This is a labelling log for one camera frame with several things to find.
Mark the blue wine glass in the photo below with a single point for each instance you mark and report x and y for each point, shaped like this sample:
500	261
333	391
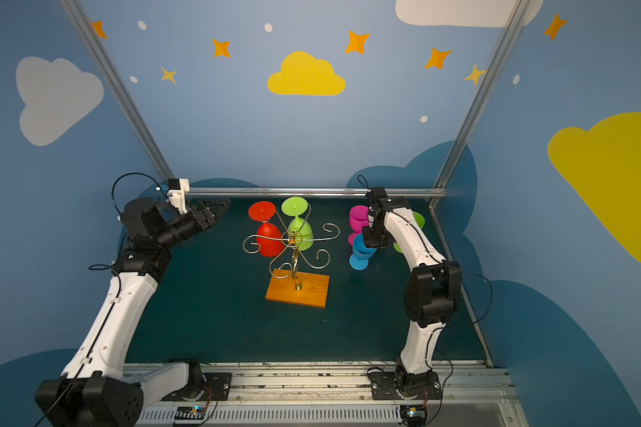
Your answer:
361	254

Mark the circuit board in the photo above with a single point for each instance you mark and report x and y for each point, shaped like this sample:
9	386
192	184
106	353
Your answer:
191	415
412	416

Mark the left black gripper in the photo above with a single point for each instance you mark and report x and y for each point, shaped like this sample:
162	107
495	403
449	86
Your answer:
194	218

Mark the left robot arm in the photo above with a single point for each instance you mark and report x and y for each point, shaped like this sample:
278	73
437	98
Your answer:
92	389

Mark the aluminium frame left post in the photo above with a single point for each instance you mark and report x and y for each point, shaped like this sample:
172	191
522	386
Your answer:
80	21

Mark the aluminium frame post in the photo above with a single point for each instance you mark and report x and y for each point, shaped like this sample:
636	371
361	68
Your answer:
501	53
80	21

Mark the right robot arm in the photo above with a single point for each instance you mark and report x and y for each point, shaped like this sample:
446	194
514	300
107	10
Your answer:
380	203

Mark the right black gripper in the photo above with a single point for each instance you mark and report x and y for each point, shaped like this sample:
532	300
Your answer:
374	237

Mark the pink wine glass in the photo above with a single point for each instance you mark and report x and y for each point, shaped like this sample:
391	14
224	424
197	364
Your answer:
358	218

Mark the aluminium frame back bar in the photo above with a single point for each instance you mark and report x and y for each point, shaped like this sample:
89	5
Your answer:
313	193

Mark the left circuit board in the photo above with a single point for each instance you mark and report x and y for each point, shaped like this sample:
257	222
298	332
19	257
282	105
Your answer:
191	415

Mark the orange wooden rack base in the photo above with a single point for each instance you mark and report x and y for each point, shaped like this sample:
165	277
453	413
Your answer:
305	289

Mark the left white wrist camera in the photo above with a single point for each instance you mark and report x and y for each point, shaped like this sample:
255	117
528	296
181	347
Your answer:
177	190

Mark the green wine glass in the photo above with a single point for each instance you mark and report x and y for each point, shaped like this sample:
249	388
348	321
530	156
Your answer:
297	208
420	220

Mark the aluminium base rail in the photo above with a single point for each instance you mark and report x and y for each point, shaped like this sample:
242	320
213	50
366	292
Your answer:
318	393

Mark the aluminium frame right post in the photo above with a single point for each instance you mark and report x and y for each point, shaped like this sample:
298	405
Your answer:
501	53

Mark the red wine glass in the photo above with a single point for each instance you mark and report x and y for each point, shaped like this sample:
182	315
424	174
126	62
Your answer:
268	236

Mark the gold wire glass rack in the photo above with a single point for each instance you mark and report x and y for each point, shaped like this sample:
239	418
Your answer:
291	258

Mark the right circuit board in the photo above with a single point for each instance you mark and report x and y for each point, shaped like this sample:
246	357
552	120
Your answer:
412	416

